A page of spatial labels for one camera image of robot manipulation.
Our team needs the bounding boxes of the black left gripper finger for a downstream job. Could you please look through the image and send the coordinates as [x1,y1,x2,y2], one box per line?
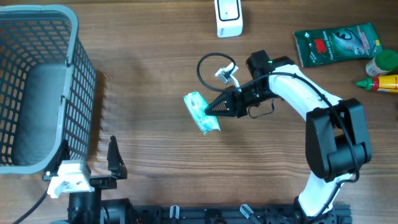
[107,136,127,179]
[45,139,70,176]

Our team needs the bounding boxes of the light blue tissue packet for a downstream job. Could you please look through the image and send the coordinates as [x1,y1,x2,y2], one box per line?
[183,91,221,134]

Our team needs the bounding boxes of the green snack bag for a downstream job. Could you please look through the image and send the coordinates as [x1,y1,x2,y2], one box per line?
[293,22,383,67]

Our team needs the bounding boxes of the red yellow sauce bottle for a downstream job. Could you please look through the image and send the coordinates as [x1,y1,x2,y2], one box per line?
[356,75,398,93]

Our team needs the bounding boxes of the green lid jar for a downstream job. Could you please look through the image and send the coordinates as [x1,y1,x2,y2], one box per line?
[366,49,397,77]

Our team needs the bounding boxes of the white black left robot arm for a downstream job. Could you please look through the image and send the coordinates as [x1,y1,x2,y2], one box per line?
[45,136,139,223]

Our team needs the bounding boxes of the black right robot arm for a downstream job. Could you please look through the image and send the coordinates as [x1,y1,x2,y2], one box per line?
[205,50,371,223]

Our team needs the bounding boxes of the white barcode scanner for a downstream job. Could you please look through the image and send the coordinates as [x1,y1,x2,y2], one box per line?
[214,0,243,38]

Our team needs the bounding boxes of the grey plastic mesh basket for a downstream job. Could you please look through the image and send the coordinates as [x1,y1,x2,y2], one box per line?
[1,5,96,175]

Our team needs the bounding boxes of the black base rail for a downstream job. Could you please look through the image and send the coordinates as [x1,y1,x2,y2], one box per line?
[124,204,353,224]

